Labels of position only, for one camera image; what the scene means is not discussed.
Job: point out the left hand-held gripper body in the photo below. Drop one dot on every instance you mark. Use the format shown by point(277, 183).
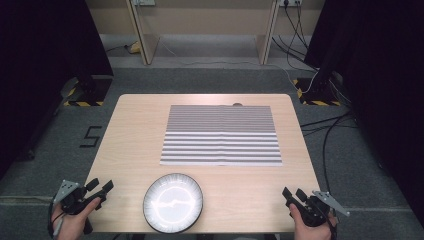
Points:
point(71, 200)

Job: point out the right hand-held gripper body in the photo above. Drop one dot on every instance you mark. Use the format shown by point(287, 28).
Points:
point(313, 208)

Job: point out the white ribbed plate dark rim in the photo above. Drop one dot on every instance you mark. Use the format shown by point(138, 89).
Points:
point(173, 203)

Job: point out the person's left hand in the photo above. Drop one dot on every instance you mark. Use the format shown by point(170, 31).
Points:
point(75, 221)

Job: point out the person's right hand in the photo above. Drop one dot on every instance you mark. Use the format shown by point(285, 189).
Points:
point(308, 230)

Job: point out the grey white striped placemat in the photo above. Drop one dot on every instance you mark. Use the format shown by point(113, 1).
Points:
point(220, 140)

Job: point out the stand base with hazard tape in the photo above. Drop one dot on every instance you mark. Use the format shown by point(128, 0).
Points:
point(316, 96)
point(88, 93)

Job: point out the black curtain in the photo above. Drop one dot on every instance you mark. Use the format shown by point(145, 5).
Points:
point(383, 83)
point(40, 66)

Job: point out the yellow object on floor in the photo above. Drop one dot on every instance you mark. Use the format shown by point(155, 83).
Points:
point(135, 48)

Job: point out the wooden desk side panel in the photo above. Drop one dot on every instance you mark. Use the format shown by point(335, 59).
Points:
point(266, 40)
point(146, 40)

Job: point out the wall power socket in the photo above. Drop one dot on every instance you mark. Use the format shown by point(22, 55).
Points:
point(143, 2)
point(290, 2)

